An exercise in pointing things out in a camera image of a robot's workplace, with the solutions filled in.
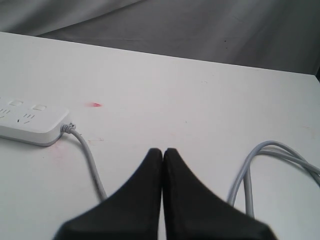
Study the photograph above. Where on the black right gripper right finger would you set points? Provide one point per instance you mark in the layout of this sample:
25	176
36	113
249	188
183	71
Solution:
193	212

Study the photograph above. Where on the grey backdrop cloth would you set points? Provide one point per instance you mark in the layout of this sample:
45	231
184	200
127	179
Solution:
271	34

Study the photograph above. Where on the black tripod stand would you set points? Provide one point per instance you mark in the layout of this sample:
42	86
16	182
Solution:
317	75

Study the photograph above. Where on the white five-outlet power strip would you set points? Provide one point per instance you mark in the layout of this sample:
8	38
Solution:
31	122

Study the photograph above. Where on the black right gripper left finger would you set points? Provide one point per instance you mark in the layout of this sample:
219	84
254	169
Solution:
131	213

